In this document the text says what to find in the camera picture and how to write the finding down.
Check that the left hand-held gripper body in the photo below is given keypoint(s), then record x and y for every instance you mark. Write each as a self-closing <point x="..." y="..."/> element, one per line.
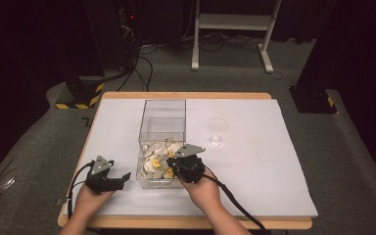
<point x="99" y="178"/>

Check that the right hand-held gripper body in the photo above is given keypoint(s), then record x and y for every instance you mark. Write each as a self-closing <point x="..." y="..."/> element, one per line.
<point x="189" y="168"/>

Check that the pile of white yellow packets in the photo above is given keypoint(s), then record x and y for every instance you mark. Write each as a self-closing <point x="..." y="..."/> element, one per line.
<point x="151" y="163"/>

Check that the clear plastic drawer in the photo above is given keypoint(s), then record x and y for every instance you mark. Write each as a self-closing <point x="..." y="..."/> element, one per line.
<point x="156" y="184"/>

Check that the clear plastic drawer case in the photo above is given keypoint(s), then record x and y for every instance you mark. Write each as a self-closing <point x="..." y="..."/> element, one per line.
<point x="163" y="111"/>

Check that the person's left hand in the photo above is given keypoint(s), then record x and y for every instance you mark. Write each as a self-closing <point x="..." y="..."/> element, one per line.
<point x="89" y="202"/>

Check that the person's right hand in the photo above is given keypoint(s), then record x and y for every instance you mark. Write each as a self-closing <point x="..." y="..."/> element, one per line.
<point x="202" y="194"/>

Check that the clear plastic cup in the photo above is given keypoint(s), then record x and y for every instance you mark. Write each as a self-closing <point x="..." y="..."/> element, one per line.
<point x="218" y="128"/>

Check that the wooden table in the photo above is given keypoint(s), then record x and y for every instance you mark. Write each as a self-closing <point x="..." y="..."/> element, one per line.
<point x="182" y="95"/>

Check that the white table board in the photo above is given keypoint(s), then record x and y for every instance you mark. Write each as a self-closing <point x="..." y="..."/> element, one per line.
<point x="258" y="176"/>

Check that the black yellow striped stand base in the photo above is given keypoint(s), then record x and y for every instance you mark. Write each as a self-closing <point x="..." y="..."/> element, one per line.
<point x="84" y="98"/>

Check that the black computer tower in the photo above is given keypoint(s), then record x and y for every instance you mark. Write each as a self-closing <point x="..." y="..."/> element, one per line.
<point x="129" y="32"/>

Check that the white metal stand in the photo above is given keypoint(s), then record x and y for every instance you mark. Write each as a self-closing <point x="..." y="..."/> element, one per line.
<point x="235" y="22"/>

